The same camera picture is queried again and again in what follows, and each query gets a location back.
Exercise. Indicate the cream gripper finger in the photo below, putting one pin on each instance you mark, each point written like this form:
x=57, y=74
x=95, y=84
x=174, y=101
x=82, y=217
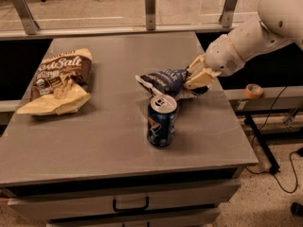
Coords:
x=200, y=79
x=196, y=66

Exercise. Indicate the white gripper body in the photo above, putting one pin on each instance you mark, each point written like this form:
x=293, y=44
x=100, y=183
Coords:
x=222, y=57

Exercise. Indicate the blue chip bag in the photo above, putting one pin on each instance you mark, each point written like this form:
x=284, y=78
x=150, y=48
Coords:
x=169, y=82

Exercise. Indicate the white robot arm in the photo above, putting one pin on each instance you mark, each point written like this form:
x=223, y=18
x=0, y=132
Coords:
x=277, y=24

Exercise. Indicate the blue pepsi can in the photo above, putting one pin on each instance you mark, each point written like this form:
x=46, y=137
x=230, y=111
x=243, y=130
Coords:
x=162, y=114

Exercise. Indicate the brown sea salt chip bag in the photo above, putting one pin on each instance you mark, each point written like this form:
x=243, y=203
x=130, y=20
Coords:
x=60, y=84

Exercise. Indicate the orange tape roll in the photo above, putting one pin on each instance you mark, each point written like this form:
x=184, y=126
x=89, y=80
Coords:
x=253, y=91

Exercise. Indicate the black table leg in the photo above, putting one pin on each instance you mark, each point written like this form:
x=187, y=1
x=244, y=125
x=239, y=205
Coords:
x=274, y=168

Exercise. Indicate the upper grey drawer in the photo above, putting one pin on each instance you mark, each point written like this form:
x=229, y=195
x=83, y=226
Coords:
x=99, y=202

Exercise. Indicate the grey drawer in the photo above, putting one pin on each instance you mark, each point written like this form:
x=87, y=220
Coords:
x=99, y=202
x=185, y=218

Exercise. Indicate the lower grey drawer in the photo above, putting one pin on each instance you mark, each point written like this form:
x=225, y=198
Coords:
x=185, y=218

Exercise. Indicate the right metal railing post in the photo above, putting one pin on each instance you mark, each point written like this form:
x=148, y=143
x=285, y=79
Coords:
x=226, y=18

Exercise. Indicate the metal railing post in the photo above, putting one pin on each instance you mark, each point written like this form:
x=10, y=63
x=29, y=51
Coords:
x=150, y=14
x=25, y=15
x=226, y=18

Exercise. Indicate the middle metal railing post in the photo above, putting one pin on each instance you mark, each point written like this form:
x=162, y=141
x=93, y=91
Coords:
x=150, y=14

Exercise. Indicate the black drawer handle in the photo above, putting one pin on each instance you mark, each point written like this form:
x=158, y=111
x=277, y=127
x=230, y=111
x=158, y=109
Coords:
x=131, y=205

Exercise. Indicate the left metal railing post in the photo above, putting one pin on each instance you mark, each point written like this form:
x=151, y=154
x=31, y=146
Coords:
x=25, y=15

